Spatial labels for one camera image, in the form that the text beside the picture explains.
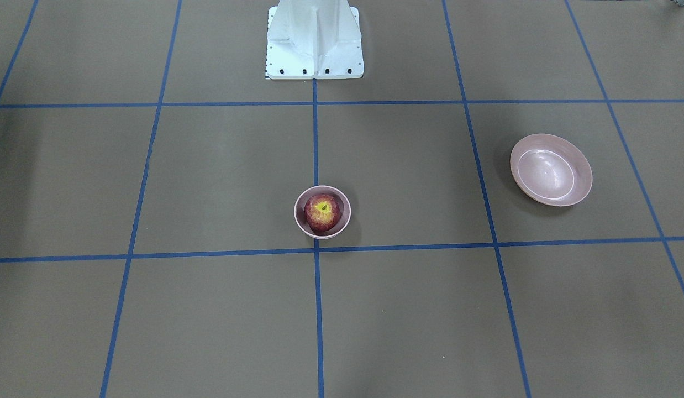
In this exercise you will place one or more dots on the pink plate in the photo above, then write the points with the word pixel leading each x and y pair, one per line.
pixel 551 170

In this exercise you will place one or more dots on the pink bowl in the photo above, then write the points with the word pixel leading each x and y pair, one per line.
pixel 344 204

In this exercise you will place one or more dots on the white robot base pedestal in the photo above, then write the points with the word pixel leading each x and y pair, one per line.
pixel 314 40

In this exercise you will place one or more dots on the red apple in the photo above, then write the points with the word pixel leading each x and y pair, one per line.
pixel 322 213

